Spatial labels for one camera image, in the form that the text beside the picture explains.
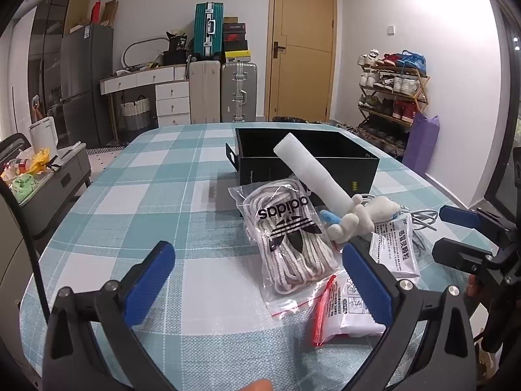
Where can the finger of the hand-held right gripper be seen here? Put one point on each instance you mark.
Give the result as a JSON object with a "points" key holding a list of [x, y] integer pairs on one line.
{"points": [[460, 252], [458, 216]]}

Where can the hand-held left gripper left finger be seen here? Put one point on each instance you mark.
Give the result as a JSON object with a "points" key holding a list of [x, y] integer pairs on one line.
{"points": [[150, 281]]}

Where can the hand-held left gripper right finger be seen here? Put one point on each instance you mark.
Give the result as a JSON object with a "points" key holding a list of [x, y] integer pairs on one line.
{"points": [[366, 281]]}

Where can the zip bag of laces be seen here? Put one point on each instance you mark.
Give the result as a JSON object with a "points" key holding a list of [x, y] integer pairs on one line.
{"points": [[350, 313]]}

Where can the white medicine sachet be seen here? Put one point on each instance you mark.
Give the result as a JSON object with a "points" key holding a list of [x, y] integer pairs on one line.
{"points": [[397, 248]]}

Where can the white plush toy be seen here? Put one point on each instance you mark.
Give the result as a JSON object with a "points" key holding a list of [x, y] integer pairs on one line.
{"points": [[350, 224]]}

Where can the bagged white round shoelaces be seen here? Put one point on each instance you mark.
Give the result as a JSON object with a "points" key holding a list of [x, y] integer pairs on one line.
{"points": [[285, 232]]}

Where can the white foam roll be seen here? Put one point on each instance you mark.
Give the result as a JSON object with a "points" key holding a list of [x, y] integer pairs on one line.
{"points": [[309, 171]]}

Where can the black cardboard box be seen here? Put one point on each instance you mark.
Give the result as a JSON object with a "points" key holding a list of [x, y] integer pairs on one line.
{"points": [[285, 171]]}

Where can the person's right hand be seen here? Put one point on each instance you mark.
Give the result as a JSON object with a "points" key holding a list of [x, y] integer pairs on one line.
{"points": [[473, 284]]}

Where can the person's left hand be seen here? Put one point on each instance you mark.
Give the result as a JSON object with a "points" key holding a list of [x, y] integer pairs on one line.
{"points": [[257, 385]]}

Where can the teal checked tablecloth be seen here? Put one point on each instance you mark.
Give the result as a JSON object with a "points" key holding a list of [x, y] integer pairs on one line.
{"points": [[142, 211]]}

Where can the purple bag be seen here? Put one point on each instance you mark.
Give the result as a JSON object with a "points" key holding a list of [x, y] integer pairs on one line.
{"points": [[421, 142]]}

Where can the grey side cart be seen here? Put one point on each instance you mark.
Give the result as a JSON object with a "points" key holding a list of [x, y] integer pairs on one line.
{"points": [[61, 179]]}

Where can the bamboo shoe rack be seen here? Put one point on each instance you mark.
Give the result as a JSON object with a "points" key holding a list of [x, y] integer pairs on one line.
{"points": [[392, 93]]}

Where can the green snack pack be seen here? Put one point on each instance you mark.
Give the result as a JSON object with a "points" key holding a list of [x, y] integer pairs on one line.
{"points": [[22, 187]]}

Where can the yellow plastic bag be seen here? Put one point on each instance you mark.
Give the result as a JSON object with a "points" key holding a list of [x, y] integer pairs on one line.
{"points": [[37, 162]]}

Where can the white laundry basket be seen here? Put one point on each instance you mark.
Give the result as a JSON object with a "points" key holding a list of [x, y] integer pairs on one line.
{"points": [[136, 114]]}

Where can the white appliance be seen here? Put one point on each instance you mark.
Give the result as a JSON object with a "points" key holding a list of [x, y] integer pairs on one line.
{"points": [[44, 134]]}

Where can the white dresser desk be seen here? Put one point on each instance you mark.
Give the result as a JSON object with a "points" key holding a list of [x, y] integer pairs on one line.
{"points": [[171, 97]]}

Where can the beige suitcase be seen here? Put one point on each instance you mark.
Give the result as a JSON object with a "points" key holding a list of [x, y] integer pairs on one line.
{"points": [[204, 93]]}

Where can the grey refrigerator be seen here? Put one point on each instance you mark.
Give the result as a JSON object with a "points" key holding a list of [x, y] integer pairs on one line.
{"points": [[87, 85]]}

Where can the silver suitcase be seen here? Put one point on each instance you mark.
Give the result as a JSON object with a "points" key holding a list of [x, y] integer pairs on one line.
{"points": [[239, 91]]}

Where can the yellow wooden door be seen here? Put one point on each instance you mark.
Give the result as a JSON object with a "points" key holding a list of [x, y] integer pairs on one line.
{"points": [[301, 49]]}

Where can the black bag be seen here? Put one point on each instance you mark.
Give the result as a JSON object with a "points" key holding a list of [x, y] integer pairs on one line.
{"points": [[177, 51]]}

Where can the oval mirror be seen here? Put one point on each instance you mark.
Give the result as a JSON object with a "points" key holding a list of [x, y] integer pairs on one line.
{"points": [[140, 44]]}

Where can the yellow and black shoe box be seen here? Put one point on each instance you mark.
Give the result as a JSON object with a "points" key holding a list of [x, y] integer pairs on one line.
{"points": [[237, 57]]}

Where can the dark glass cabinet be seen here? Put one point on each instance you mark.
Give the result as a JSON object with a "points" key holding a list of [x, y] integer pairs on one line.
{"points": [[47, 57]]}

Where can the teal suitcase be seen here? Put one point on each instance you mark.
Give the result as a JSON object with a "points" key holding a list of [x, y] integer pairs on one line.
{"points": [[207, 30]]}

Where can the red and black shoe box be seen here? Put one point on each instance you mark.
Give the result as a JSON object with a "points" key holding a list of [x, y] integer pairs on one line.
{"points": [[234, 36]]}

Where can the dark grey shoe box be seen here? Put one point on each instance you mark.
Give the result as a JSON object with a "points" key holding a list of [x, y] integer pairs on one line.
{"points": [[234, 27]]}

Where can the brown cardboard box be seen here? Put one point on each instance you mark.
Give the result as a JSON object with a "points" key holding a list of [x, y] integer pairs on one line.
{"points": [[230, 20]]}

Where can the tall flat cardboard box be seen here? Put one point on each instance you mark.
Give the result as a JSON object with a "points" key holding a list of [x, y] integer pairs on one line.
{"points": [[79, 4]]}

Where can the black window frame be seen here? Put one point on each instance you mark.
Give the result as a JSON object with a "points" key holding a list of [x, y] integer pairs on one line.
{"points": [[498, 89]]}

